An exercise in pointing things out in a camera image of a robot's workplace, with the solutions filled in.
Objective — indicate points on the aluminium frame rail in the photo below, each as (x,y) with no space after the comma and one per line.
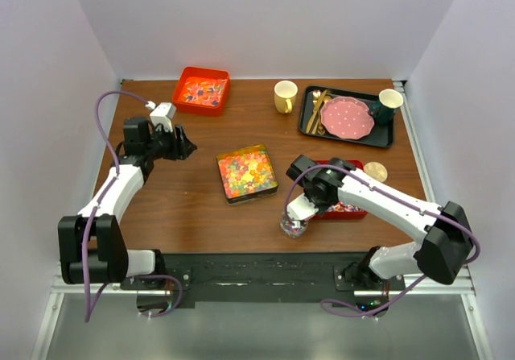
(462,286)

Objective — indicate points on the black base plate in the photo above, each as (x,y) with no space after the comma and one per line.
(263,277)

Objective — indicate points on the gold tin of gummies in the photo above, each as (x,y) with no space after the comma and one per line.
(247,174)

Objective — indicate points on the orange tray of candies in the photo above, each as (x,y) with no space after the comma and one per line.
(202,91)

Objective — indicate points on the pink dotted plate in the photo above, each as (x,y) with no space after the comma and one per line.
(346,118)

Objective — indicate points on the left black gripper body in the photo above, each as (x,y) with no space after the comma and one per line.
(167,145)

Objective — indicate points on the clear plastic jar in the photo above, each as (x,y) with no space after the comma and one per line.
(293,226)

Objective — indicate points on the yellow mug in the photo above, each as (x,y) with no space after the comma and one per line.
(285,93)

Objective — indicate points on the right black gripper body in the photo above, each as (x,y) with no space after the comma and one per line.
(316,201)

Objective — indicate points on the gold fork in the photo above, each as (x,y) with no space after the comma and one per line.
(316,100)

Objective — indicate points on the black serving tray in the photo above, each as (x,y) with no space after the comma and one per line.
(381,135)

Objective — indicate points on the gold knife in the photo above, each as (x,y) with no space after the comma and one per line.
(324,98)

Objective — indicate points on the gold jar lid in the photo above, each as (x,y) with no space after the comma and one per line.
(376,171)

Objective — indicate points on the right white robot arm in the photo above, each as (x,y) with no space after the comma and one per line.
(441,239)

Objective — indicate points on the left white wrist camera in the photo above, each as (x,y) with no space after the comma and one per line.
(161,115)

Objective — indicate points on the dark green mug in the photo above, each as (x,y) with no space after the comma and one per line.
(388,102)

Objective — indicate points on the red tray of lollipops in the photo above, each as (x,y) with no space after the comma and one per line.
(342,212)

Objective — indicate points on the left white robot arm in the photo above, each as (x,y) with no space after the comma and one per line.
(93,236)

